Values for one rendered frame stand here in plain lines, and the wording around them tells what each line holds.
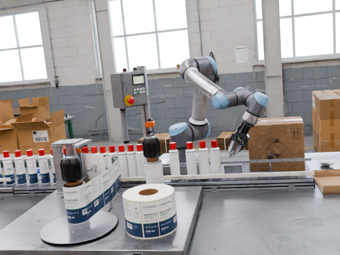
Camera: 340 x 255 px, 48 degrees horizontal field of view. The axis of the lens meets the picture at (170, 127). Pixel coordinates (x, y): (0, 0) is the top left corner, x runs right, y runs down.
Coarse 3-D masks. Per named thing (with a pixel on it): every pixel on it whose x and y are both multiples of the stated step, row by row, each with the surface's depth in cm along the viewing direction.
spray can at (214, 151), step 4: (212, 140) 202; (216, 140) 201; (212, 144) 200; (216, 144) 200; (212, 148) 200; (216, 148) 200; (212, 152) 200; (216, 152) 200; (212, 156) 201; (216, 156) 200; (212, 160) 201; (216, 160) 200; (220, 160) 202; (212, 164) 202; (216, 164) 201; (220, 164) 202; (212, 168) 202; (216, 168) 201; (220, 168) 202; (212, 172) 203; (216, 172) 202; (220, 172) 202
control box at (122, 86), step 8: (120, 72) 210; (128, 72) 206; (136, 72) 209; (112, 80) 208; (120, 80) 203; (128, 80) 206; (144, 80) 214; (112, 88) 209; (120, 88) 204; (128, 88) 206; (112, 96) 211; (120, 96) 206; (128, 96) 206; (136, 96) 210; (144, 96) 214; (120, 104) 207; (128, 104) 206; (136, 104) 210; (144, 104) 215
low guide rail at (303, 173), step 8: (168, 176) 204; (176, 176) 203; (184, 176) 203; (192, 176) 202; (200, 176) 201; (208, 176) 200; (216, 176) 199; (224, 176) 199; (232, 176) 198; (240, 176) 197; (248, 176) 196; (256, 176) 196; (264, 176) 195; (272, 176) 194; (280, 176) 194
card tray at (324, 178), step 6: (318, 174) 207; (324, 174) 206; (330, 174) 206; (336, 174) 205; (318, 180) 201; (324, 180) 200; (330, 180) 199; (336, 180) 198; (318, 186) 193; (324, 186) 182; (330, 186) 182; (336, 186) 181; (324, 192) 183; (330, 192) 182; (336, 192) 182
